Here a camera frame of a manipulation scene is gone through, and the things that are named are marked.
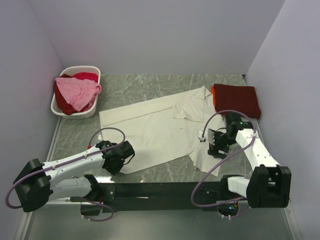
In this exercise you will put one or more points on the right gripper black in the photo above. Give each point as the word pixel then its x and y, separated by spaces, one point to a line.
pixel 214 148

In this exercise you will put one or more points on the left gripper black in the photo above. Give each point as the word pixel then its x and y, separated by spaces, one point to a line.
pixel 115 170

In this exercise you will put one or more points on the cream white t-shirt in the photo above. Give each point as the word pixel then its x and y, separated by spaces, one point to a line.
pixel 164 129

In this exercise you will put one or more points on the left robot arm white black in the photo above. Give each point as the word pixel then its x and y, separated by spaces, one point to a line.
pixel 39 183

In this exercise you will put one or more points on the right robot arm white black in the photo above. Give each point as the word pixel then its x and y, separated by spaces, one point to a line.
pixel 270 183

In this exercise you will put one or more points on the folded maroon t-shirt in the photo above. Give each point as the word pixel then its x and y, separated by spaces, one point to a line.
pixel 239 98

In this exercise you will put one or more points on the black base beam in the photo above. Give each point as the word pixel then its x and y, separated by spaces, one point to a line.
pixel 159 196

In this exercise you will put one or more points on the folded orange t-shirt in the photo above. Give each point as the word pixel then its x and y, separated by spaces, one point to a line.
pixel 213 96

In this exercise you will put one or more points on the red t-shirt in basket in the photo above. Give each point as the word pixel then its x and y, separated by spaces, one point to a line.
pixel 66 108

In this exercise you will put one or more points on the pink t-shirt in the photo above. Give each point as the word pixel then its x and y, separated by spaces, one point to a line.
pixel 80 94

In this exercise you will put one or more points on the white plastic laundry basket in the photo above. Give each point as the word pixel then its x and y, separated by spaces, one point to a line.
pixel 71 71

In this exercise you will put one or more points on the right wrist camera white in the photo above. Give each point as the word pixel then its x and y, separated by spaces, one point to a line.
pixel 201 135

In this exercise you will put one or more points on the aluminium frame rail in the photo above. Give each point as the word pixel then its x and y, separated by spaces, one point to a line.
pixel 61 220

